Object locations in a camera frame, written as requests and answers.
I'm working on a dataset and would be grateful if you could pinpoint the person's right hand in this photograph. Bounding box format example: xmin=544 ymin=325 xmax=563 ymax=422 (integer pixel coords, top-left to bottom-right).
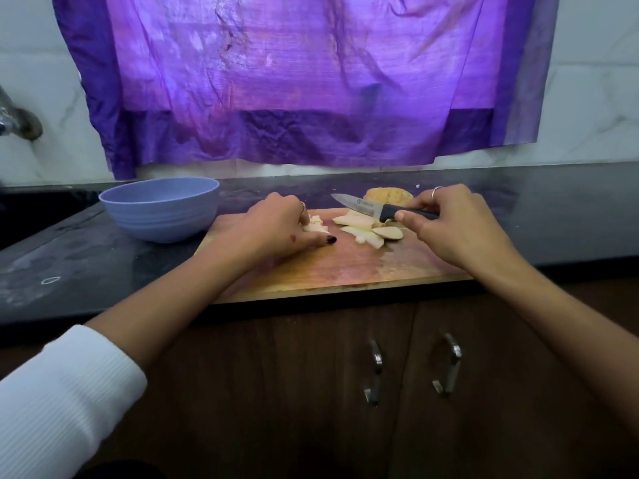
xmin=394 ymin=184 xmax=517 ymax=281

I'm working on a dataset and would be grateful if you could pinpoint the person's left hand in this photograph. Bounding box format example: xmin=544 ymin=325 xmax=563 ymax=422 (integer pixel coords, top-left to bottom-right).
xmin=214 ymin=191 xmax=339 ymax=270

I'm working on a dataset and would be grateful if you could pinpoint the pile of diced potato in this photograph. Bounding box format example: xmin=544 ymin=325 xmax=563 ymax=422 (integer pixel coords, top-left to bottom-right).
xmin=302 ymin=214 xmax=331 ymax=236

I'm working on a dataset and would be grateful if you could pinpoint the rounded potato end piece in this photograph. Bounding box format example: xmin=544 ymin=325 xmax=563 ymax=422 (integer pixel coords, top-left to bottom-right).
xmin=363 ymin=186 xmax=415 ymax=208

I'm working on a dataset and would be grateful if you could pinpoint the black handled knife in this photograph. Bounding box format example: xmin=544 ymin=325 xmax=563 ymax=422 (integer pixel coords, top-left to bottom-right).
xmin=330 ymin=192 xmax=441 ymax=224

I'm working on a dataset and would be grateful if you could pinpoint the blue bowl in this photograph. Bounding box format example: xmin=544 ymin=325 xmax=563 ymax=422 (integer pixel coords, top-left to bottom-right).
xmin=98 ymin=176 xmax=222 ymax=244

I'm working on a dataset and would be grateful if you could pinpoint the person's right forearm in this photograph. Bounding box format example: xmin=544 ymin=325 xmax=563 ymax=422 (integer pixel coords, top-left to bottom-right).
xmin=479 ymin=254 xmax=639 ymax=435

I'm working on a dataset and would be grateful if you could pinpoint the wooden cutting board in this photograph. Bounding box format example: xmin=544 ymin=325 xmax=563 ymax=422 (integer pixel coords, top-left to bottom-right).
xmin=194 ymin=206 xmax=473 ymax=305

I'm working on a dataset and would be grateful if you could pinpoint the purple cloth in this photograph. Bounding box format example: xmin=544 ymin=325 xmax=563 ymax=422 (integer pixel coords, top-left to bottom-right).
xmin=52 ymin=0 xmax=560 ymax=180

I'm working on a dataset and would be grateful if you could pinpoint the dark sink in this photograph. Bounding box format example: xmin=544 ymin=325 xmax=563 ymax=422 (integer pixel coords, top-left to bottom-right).
xmin=0 ymin=186 xmax=106 ymax=250

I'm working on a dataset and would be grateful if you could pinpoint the metal faucet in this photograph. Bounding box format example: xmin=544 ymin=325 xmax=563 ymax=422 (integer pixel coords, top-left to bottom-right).
xmin=0 ymin=86 xmax=44 ymax=142

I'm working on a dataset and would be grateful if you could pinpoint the metal cabinet handle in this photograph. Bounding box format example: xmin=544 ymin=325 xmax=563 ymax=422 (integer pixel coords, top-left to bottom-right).
xmin=362 ymin=338 xmax=385 ymax=406
xmin=431 ymin=331 xmax=463 ymax=397

